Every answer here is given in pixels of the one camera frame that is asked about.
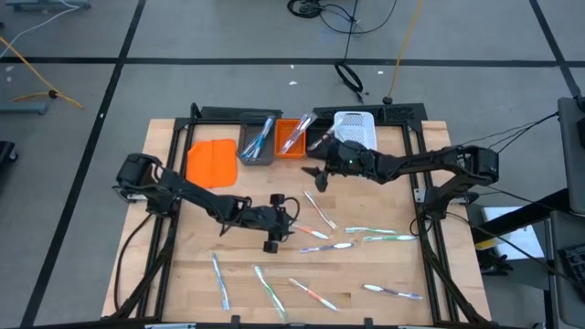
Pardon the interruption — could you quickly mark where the grey translucent plastic bin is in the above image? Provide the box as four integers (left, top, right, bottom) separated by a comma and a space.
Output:
237, 111, 278, 166

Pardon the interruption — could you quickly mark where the purple toothbrush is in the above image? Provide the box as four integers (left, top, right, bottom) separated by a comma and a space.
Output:
279, 111, 318, 155
299, 241, 356, 255
362, 283, 425, 302

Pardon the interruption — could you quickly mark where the black perforated plate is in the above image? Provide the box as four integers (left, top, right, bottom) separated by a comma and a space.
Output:
312, 102, 429, 125

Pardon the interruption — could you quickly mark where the black tangled cable bundle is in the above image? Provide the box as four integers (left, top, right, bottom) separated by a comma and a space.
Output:
286, 0, 399, 37

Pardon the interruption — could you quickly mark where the grey desk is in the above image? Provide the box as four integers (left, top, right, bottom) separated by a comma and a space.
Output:
548, 209, 585, 329
556, 95, 585, 216

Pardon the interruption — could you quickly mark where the black coiled cable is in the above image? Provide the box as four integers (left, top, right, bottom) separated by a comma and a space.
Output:
334, 0, 367, 103

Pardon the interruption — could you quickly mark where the yellow cable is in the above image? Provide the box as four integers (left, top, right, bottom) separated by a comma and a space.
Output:
0, 35, 84, 110
382, 0, 425, 105

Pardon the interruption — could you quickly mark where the white perforated plastic basket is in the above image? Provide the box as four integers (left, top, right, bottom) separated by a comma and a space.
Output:
333, 111, 378, 152

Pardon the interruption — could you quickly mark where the orange folded cloth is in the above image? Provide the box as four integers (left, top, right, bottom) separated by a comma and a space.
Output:
185, 138, 239, 189

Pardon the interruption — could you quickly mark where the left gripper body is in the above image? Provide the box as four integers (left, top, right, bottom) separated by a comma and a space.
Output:
249, 194, 296, 255

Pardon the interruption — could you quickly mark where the blue toothbrush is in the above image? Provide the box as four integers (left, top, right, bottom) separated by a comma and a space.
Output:
239, 117, 271, 159
246, 115, 277, 160
210, 253, 230, 313

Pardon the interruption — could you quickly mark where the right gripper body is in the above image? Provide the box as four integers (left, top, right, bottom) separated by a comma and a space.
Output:
314, 138, 374, 193

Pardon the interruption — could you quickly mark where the black smooth plate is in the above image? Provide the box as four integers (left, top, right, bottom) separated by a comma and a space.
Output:
199, 105, 283, 123

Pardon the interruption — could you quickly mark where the white cable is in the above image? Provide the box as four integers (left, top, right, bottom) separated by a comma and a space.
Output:
0, 0, 80, 58

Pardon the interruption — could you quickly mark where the black perforated plastic basket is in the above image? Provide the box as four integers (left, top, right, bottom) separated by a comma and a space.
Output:
303, 117, 335, 152

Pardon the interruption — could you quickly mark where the white box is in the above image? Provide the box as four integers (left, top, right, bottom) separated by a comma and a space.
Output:
479, 205, 548, 261

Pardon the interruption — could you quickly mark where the black keyboard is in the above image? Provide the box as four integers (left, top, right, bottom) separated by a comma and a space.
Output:
558, 244, 585, 287

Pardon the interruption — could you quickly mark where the green toothbrush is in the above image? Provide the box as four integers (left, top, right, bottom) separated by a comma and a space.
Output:
345, 226, 399, 236
363, 234, 418, 243
252, 265, 290, 321

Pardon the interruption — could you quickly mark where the orange perforated plastic basket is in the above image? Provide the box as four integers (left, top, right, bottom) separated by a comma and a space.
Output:
274, 119, 306, 160

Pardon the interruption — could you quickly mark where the grey stand foot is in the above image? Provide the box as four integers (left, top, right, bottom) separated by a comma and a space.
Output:
4, 0, 92, 12
0, 101, 49, 116

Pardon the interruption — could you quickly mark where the black desk beam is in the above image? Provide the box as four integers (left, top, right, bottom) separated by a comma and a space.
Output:
470, 187, 572, 244

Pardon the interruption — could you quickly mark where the black caster base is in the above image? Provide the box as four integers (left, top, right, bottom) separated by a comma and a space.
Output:
0, 140, 19, 165

